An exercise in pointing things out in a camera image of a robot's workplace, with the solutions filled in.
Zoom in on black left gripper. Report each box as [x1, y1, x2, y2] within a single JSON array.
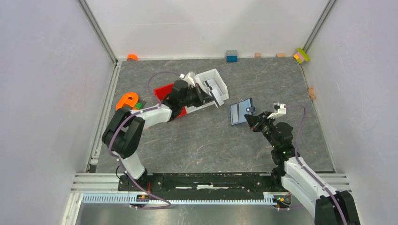
[[180, 83, 214, 108]]

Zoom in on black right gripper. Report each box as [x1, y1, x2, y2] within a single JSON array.
[[244, 111, 278, 149]]

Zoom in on white card with stripe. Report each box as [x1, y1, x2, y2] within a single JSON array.
[[210, 88, 224, 108]]

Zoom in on blue card holder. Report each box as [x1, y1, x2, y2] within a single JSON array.
[[230, 98, 255, 126]]

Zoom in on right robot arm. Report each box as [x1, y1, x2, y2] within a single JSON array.
[[245, 112, 360, 225]]

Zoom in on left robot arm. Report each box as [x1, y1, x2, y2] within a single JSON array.
[[102, 80, 223, 191]]

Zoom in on white cards in bin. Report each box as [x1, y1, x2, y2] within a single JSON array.
[[204, 79, 223, 96]]

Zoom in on white bin with cards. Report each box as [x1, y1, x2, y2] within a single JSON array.
[[194, 69, 229, 108]]

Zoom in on white bin with wallets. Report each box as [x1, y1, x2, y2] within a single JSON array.
[[184, 72, 217, 113]]

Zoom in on red bin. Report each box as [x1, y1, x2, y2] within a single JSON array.
[[153, 83, 187, 117]]

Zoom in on blue grey toy brick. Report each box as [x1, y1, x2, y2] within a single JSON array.
[[225, 50, 238, 63]]

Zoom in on green toy block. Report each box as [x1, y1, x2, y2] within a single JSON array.
[[133, 101, 146, 110]]

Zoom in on curved wooden block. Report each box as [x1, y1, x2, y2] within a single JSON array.
[[307, 86, 317, 101]]

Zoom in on flat tan wooden block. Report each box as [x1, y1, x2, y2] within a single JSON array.
[[276, 53, 286, 58]]

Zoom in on orange letter-shaped toy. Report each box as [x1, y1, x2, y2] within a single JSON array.
[[116, 92, 139, 110]]

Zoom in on multicolour brick stack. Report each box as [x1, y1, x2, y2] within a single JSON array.
[[293, 48, 310, 64]]

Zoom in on orange round toy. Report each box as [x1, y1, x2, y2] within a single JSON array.
[[126, 54, 138, 61]]

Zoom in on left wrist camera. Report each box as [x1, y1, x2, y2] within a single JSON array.
[[179, 71, 196, 87]]

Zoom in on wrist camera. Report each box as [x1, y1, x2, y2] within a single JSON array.
[[179, 71, 196, 87], [268, 103, 286, 119]]

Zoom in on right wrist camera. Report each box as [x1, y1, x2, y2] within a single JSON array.
[[268, 103, 286, 119]]

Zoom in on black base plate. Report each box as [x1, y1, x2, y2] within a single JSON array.
[[137, 172, 287, 192]]

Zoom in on blue cable comb strip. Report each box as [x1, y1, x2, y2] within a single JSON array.
[[81, 194, 283, 206]]

